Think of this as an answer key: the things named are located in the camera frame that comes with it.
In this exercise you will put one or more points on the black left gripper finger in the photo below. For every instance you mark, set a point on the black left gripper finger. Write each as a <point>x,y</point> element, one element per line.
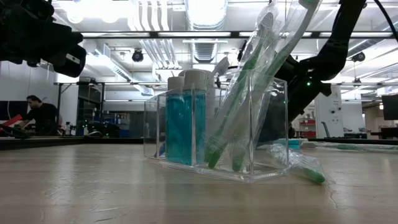
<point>70,67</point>

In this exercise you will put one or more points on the green toothbrush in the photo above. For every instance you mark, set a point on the green toothbrush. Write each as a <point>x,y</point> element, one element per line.
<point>245,71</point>
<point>345,146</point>
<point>314,175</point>
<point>281,57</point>

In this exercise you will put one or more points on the clear acrylic organizer box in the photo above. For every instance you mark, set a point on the clear acrylic organizer box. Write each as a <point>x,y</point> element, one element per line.
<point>248,175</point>

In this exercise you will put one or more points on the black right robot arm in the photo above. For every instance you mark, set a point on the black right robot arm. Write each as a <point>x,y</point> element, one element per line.
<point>335,46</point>

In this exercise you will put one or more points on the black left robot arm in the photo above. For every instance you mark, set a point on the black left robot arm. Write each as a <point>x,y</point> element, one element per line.
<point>25,7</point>

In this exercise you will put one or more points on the red shelf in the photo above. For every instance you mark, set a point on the red shelf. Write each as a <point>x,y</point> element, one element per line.
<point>308,126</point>

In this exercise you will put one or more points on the white pillar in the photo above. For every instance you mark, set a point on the white pillar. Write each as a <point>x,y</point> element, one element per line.
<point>329,109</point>

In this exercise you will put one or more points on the person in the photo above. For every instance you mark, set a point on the person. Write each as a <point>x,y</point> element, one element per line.
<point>43,115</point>

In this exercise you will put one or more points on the black ceiling spotlight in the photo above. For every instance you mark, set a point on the black ceiling spotlight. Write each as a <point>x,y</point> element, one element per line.
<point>359,57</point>
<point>137,56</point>

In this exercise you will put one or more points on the black monitor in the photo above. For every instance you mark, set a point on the black monitor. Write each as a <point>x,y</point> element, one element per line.
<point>12,107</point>
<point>390,107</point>

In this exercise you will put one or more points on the red object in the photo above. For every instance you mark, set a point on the red object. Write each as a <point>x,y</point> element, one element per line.
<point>14,119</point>

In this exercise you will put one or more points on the black background frame rig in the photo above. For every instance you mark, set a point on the black background frame rig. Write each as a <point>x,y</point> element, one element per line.
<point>58,109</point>

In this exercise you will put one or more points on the black metal table frame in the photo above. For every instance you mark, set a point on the black metal table frame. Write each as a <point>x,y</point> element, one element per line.
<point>62,141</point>

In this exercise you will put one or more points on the black overhead frame bar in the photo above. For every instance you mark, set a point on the black overhead frame bar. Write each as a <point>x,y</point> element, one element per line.
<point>234,34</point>

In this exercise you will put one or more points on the silver ventilation duct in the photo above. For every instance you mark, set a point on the silver ventilation duct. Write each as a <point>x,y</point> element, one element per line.
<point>205,15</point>

